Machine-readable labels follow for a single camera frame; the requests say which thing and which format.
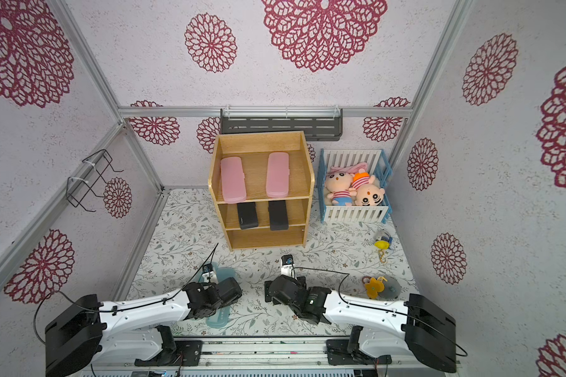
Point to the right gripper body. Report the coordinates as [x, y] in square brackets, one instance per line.
[275, 290]

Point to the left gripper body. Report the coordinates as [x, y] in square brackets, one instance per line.
[216, 307]

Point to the pink pencil case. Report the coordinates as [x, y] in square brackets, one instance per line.
[233, 180]
[277, 183]

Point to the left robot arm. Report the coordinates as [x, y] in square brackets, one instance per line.
[137, 331]

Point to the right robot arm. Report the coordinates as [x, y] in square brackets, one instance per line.
[416, 327]

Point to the wooden three-tier shelf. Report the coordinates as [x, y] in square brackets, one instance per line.
[253, 151]

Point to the yellow duck grey disc toy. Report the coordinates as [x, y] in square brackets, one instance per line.
[386, 288]

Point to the pink striped plush doll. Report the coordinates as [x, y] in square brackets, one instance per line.
[339, 186]

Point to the orange hat plush doll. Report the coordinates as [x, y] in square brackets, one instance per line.
[368, 193]

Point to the blue white toy crib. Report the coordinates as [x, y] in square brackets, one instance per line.
[374, 162]

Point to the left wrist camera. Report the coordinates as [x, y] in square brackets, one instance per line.
[207, 266]

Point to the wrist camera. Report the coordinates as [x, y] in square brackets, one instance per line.
[287, 266]
[207, 266]

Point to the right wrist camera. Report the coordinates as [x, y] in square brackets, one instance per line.
[287, 266]

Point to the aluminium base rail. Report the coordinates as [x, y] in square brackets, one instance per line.
[275, 356]

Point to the yellow grey keychain toy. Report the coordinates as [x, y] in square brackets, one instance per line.
[383, 243]

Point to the black wire wall rack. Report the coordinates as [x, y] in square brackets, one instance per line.
[77, 188]

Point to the grey wall-mounted rack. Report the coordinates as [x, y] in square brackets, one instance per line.
[315, 128]

